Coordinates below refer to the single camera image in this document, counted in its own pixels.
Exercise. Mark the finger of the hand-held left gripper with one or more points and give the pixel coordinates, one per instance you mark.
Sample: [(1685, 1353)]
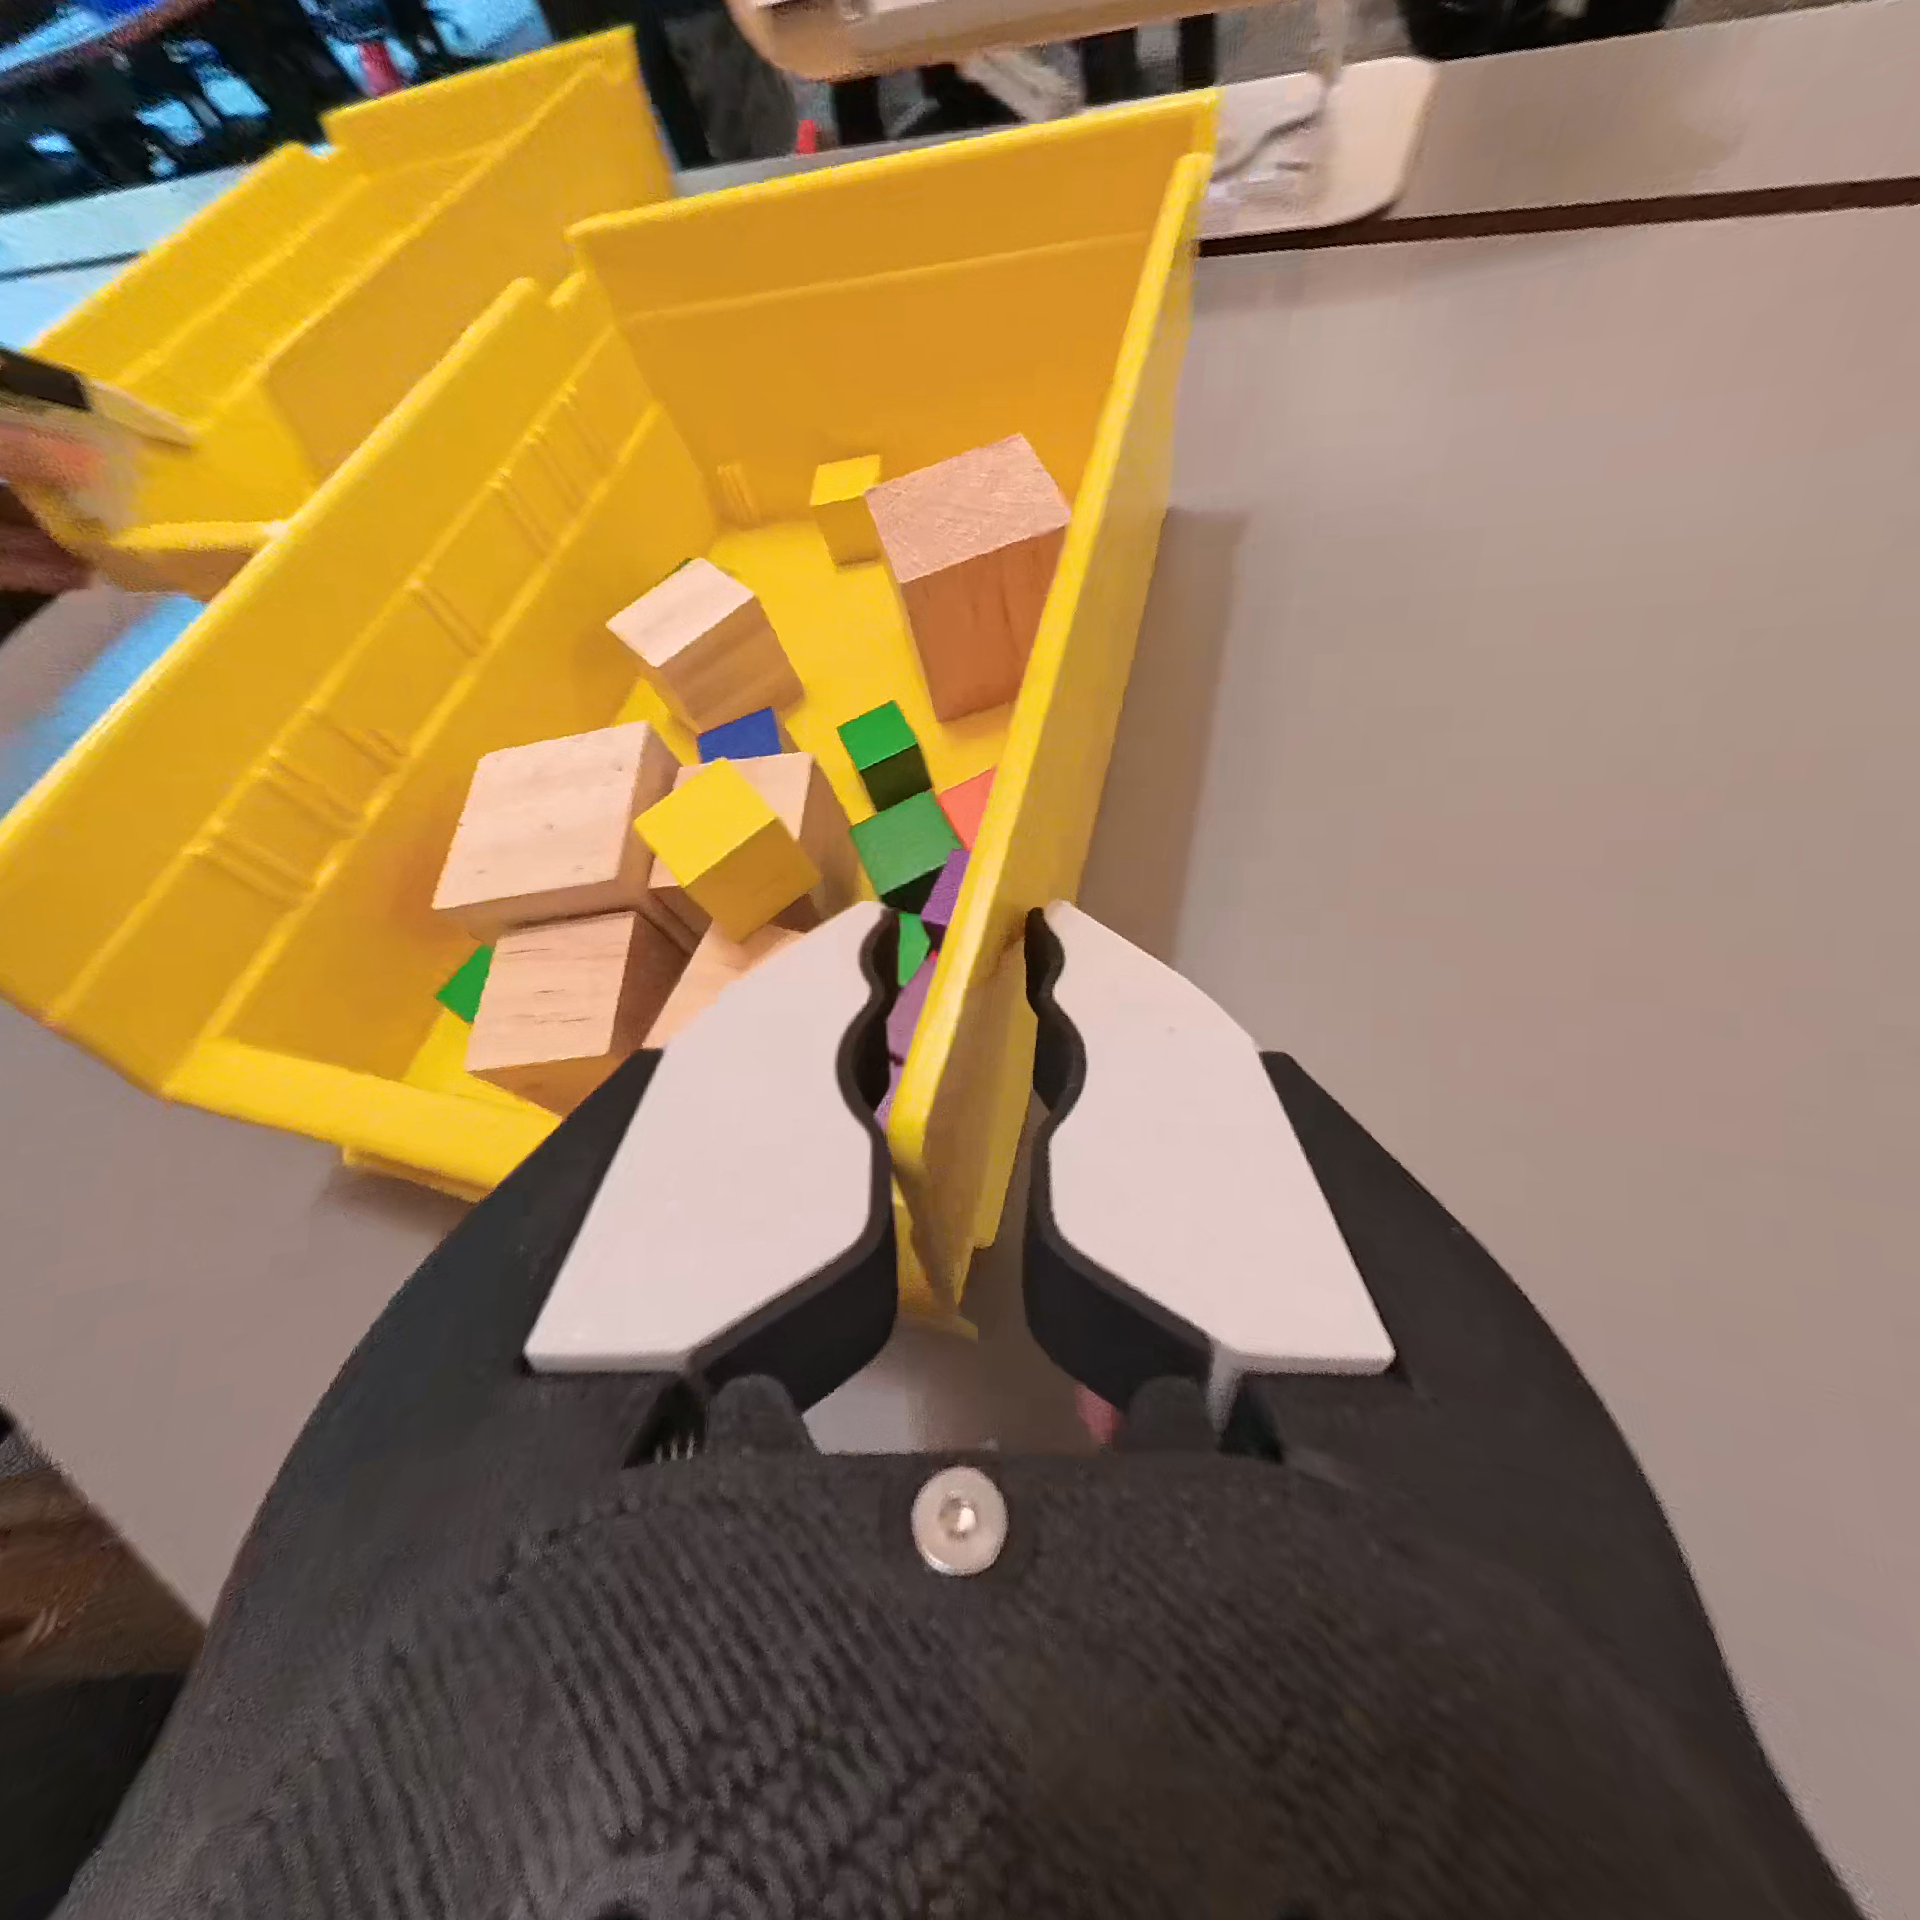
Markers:
[(105, 407)]

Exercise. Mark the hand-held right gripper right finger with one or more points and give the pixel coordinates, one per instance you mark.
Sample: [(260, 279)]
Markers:
[(1201, 1185)]

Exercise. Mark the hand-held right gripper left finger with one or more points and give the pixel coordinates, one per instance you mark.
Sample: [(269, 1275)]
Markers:
[(720, 1185)]

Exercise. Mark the yellow plastic bin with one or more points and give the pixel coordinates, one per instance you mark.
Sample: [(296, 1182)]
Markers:
[(930, 345), (376, 345)]

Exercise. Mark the pile of mixed wooden cubes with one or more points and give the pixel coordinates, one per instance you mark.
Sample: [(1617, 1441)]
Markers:
[(556, 825)]

